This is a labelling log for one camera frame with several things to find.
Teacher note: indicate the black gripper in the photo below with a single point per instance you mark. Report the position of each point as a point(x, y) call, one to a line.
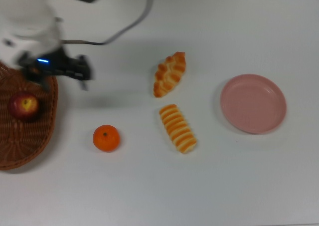
point(53, 65)

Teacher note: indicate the red toy apple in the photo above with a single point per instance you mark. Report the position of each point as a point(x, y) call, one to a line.
point(23, 106)

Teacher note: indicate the orange toy mandarin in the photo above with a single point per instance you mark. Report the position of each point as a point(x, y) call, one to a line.
point(106, 140)

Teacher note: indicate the braided toy bread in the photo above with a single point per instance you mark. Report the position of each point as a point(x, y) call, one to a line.
point(168, 76)

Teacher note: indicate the striped toy bread roll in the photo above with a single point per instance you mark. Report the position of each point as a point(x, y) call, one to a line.
point(178, 128)

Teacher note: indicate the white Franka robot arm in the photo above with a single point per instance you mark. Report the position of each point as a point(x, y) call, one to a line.
point(25, 11)

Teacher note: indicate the brown woven basket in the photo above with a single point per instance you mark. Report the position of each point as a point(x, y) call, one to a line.
point(25, 141)

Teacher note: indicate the pink plate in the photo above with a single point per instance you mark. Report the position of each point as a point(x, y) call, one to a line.
point(253, 103)

